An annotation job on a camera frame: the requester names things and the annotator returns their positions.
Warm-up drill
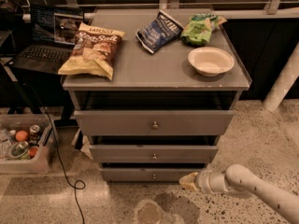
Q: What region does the grey bottom drawer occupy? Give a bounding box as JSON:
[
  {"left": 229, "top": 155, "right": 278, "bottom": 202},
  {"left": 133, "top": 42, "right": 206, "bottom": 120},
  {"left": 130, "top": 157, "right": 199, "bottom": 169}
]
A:
[{"left": 101, "top": 168, "right": 200, "bottom": 182}]

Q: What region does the grey drawer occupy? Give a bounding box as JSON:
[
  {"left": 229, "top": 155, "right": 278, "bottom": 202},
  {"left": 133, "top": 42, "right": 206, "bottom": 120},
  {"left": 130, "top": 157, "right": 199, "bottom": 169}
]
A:
[
  {"left": 101, "top": 168, "right": 200, "bottom": 182},
  {"left": 75, "top": 110, "right": 234, "bottom": 136},
  {"left": 90, "top": 145, "right": 218, "bottom": 163}
]

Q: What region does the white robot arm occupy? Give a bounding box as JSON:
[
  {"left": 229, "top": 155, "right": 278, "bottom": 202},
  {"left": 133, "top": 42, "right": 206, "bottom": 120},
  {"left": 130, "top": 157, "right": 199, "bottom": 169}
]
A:
[{"left": 178, "top": 164, "right": 299, "bottom": 224}]

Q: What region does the grey drawer cabinet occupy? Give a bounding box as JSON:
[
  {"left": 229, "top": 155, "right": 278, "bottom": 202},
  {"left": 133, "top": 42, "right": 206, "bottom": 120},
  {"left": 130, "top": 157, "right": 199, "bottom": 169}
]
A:
[{"left": 64, "top": 9, "right": 251, "bottom": 171}]

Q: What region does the grey middle drawer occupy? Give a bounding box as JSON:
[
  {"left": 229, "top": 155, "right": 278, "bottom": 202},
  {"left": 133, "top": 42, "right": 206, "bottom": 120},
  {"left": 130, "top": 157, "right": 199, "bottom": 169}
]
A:
[{"left": 90, "top": 145, "right": 218, "bottom": 163}]

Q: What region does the grey top drawer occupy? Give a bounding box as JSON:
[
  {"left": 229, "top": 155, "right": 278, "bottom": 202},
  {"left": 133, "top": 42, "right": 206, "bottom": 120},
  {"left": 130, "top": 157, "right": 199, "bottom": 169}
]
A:
[{"left": 75, "top": 110, "right": 234, "bottom": 136}]

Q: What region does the white paper bowl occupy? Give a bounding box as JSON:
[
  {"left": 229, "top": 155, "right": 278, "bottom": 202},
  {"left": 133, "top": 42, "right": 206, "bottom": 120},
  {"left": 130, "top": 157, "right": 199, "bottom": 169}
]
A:
[{"left": 188, "top": 47, "right": 235, "bottom": 77}]

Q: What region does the green chips bag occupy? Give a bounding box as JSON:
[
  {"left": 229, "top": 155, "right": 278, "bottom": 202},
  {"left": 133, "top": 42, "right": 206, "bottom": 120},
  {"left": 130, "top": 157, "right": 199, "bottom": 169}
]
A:
[{"left": 180, "top": 13, "right": 227, "bottom": 47}]

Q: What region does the blue chips bag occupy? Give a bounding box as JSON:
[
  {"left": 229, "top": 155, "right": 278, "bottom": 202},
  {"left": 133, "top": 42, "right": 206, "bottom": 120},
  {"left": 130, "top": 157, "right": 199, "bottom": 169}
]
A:
[{"left": 135, "top": 10, "right": 183, "bottom": 54}]

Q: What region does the white support pole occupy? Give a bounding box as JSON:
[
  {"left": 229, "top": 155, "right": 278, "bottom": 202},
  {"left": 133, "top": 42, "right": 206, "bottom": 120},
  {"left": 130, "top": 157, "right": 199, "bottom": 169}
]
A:
[{"left": 263, "top": 42, "right": 299, "bottom": 112}]

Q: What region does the red can in bin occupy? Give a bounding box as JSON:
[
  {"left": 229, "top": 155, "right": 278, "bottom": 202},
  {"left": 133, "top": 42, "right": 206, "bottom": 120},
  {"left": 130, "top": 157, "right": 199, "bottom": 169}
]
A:
[{"left": 28, "top": 146, "right": 38, "bottom": 159}]

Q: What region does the sea salt chips bag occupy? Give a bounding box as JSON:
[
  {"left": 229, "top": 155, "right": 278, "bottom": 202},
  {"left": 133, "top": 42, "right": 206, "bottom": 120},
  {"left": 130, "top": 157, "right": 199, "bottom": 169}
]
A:
[{"left": 58, "top": 23, "right": 125, "bottom": 80}]

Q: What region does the soda can in bin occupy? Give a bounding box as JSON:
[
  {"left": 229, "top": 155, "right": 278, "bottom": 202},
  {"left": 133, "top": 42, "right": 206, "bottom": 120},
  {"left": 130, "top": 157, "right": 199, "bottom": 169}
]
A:
[{"left": 29, "top": 124, "right": 41, "bottom": 141}]

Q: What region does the clear plastic storage bin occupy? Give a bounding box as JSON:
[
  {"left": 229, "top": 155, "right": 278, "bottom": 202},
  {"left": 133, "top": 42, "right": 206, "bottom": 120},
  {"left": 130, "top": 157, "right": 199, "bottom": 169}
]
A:
[{"left": 0, "top": 114, "right": 56, "bottom": 174}]

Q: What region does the orange fruit in bin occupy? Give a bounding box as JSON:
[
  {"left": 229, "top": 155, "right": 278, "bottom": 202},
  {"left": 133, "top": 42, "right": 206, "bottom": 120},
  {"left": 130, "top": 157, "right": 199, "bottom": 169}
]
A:
[{"left": 15, "top": 130, "right": 29, "bottom": 142}]

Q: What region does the green can in bin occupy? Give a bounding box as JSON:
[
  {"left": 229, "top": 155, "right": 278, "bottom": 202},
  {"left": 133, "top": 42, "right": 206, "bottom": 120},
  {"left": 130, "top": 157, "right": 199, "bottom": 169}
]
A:
[{"left": 8, "top": 141, "right": 29, "bottom": 159}]

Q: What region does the black laptop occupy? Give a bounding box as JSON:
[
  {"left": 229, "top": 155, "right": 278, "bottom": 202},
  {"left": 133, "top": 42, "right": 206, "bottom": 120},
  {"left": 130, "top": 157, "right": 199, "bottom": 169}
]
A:
[{"left": 12, "top": 4, "right": 84, "bottom": 74}]

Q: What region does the black power cable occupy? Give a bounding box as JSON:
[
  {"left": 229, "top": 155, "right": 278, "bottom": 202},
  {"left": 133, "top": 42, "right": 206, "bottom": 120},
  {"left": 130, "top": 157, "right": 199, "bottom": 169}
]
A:
[{"left": 29, "top": 84, "right": 87, "bottom": 224}]

